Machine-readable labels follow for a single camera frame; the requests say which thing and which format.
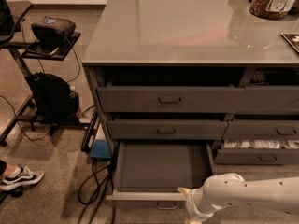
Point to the black metal cart stand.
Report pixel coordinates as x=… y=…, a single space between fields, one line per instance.
x=16 y=15

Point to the clear jar of nuts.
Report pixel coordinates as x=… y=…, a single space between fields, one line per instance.
x=271 y=9

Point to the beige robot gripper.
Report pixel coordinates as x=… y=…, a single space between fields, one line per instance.
x=191 y=204

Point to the grey drawer cabinet with countertop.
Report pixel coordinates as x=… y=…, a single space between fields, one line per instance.
x=198 y=43

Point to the grey drawer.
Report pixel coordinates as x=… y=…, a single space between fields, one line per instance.
x=148 y=174
x=269 y=99
x=255 y=156
x=262 y=129
x=176 y=126
x=177 y=99

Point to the dark framed card on counter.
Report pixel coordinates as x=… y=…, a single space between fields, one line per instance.
x=292 y=39

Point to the black backpack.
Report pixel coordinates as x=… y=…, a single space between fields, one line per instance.
x=55 y=101

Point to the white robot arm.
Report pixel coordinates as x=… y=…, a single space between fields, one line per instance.
x=221 y=191

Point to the black pouch on shelf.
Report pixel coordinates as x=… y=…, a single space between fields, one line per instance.
x=53 y=31

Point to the black and white sneaker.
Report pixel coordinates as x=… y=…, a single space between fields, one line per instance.
x=23 y=176

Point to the white packets in drawer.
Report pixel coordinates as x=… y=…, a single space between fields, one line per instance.
x=272 y=144

